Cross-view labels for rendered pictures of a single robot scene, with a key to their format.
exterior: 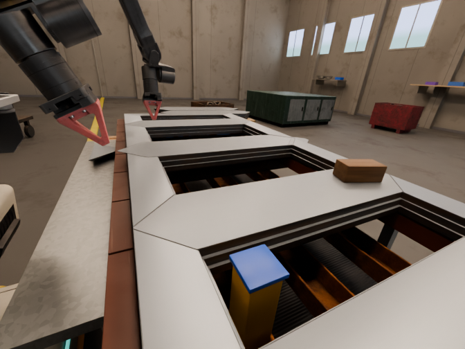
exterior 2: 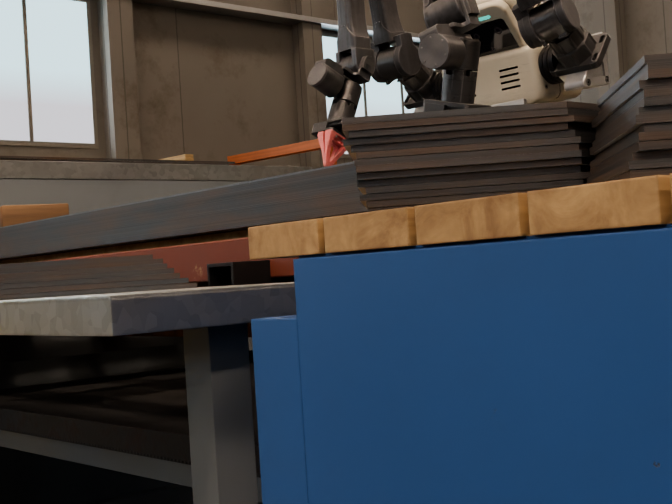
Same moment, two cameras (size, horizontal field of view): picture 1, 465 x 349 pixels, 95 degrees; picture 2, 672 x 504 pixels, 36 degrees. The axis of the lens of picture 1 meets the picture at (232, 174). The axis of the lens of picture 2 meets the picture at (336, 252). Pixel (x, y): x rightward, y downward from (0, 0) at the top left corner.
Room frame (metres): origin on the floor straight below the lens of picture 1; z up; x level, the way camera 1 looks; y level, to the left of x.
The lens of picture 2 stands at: (2.58, -0.28, 0.76)
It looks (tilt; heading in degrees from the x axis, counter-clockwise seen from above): 1 degrees up; 166
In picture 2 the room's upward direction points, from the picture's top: 4 degrees counter-clockwise
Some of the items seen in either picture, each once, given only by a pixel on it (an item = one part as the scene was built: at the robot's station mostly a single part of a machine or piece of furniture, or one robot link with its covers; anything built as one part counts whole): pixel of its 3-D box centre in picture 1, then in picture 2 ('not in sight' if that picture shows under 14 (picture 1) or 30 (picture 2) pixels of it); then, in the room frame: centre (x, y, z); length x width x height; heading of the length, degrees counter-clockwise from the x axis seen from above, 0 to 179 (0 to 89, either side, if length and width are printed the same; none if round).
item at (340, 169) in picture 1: (358, 170); (34, 219); (0.58, -0.37, 0.89); 0.12 x 0.06 x 0.05; 99
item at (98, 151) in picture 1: (106, 150); not in sight; (1.13, 0.72, 0.70); 0.39 x 0.12 x 0.04; 27
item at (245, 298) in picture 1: (250, 316); not in sight; (0.21, -0.04, 0.78); 0.05 x 0.05 x 0.19; 27
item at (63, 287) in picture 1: (95, 183); not in sight; (0.81, 0.59, 0.67); 1.30 x 0.20 x 0.03; 27
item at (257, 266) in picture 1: (257, 269); not in sight; (0.21, -0.04, 0.88); 0.06 x 0.06 x 0.02; 27
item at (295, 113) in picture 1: (288, 106); not in sight; (6.89, -1.58, 0.40); 1.97 x 1.80 x 0.80; 122
